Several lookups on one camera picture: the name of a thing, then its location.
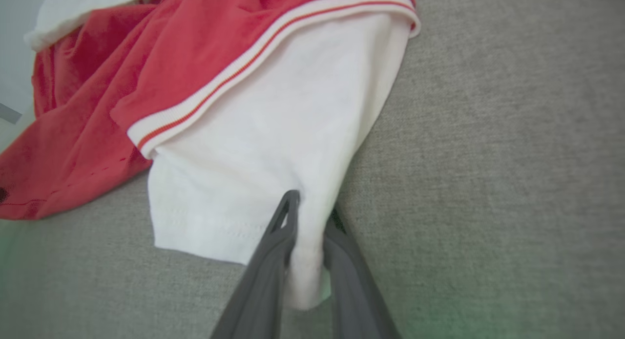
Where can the grey fabric sofa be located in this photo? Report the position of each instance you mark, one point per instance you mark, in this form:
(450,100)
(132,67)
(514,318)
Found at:
(488,182)

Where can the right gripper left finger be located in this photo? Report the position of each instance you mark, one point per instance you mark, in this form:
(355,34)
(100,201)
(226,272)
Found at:
(263,290)

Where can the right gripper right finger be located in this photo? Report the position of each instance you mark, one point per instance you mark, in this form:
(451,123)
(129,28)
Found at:
(354,300)

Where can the red white basketball jersey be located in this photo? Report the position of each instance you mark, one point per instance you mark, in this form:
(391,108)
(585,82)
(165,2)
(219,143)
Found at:
(268,134)

